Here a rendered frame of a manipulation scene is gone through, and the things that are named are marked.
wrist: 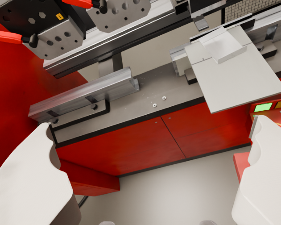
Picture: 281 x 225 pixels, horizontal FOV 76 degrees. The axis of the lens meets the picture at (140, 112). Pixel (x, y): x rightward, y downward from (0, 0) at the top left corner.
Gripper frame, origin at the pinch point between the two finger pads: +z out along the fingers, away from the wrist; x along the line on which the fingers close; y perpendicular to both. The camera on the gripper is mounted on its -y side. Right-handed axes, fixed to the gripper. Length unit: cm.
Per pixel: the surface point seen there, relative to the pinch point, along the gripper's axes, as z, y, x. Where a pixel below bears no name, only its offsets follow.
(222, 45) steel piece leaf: 48, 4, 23
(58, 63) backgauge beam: 78, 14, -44
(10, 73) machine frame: 70, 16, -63
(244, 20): 53, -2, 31
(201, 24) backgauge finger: 58, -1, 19
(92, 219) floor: 74, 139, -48
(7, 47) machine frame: 79, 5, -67
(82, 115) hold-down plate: 55, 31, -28
